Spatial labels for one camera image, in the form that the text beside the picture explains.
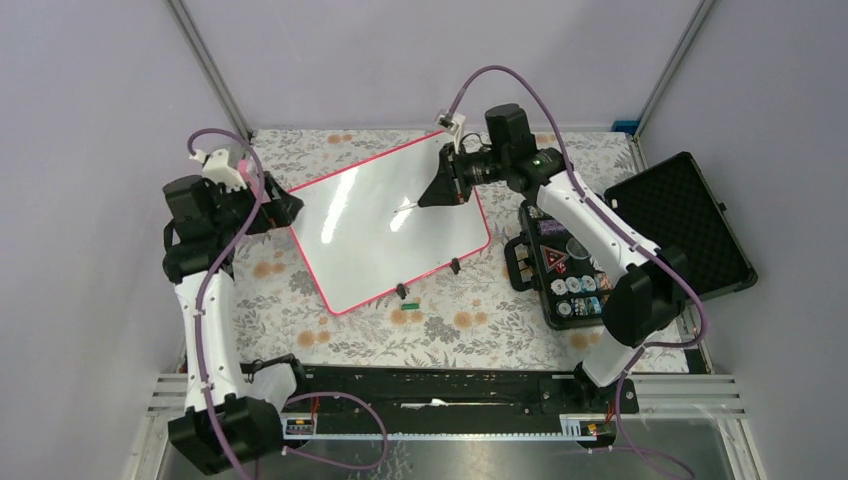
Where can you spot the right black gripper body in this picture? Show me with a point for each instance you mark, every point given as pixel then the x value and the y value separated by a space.
pixel 481 167

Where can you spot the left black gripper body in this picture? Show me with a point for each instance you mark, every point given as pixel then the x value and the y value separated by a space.
pixel 234 208

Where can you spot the pink framed whiteboard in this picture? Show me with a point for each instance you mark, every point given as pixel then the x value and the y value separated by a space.
pixel 357 249

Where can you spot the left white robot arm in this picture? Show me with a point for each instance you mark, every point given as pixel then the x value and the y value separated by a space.
pixel 232 409

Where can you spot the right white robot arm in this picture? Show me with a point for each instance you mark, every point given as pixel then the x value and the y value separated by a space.
pixel 649 289

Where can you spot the pink eraser block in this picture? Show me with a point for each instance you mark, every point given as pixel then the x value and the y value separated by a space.
pixel 247 170

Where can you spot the blue clip at corner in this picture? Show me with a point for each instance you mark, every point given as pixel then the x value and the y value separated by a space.
pixel 629 127

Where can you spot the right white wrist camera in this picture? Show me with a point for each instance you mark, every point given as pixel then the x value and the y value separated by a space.
pixel 452 123

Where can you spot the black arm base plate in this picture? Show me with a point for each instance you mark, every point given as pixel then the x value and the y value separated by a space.
pixel 342 402

